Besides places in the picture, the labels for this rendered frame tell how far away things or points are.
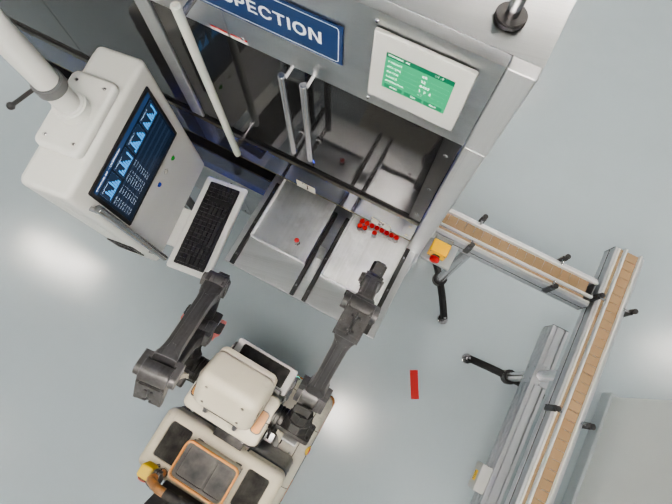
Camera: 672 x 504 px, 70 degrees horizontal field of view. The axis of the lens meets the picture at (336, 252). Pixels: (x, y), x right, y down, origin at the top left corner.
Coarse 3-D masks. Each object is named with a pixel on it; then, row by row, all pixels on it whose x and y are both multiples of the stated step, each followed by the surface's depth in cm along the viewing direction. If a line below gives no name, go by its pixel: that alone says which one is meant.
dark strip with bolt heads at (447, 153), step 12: (444, 144) 119; (456, 144) 117; (444, 156) 123; (432, 168) 133; (444, 168) 130; (432, 180) 139; (420, 192) 150; (432, 192) 146; (420, 204) 158; (420, 216) 167
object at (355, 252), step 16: (352, 224) 207; (352, 240) 205; (368, 240) 205; (384, 240) 205; (400, 240) 205; (336, 256) 203; (352, 256) 203; (368, 256) 203; (384, 256) 203; (400, 256) 200; (336, 272) 201; (352, 272) 201; (352, 288) 200; (384, 288) 196
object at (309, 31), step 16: (208, 0) 112; (224, 0) 109; (240, 0) 106; (256, 0) 103; (272, 0) 101; (240, 16) 111; (256, 16) 108; (272, 16) 106; (288, 16) 103; (304, 16) 100; (272, 32) 111; (288, 32) 108; (304, 32) 105; (320, 32) 102; (336, 32) 100; (304, 48) 110; (320, 48) 107; (336, 48) 105
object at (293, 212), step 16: (288, 192) 210; (304, 192) 210; (272, 208) 208; (288, 208) 208; (304, 208) 208; (320, 208) 208; (336, 208) 208; (256, 224) 203; (272, 224) 206; (288, 224) 206; (304, 224) 207; (320, 224) 207; (272, 240) 205; (288, 240) 205; (304, 240) 205; (304, 256) 203
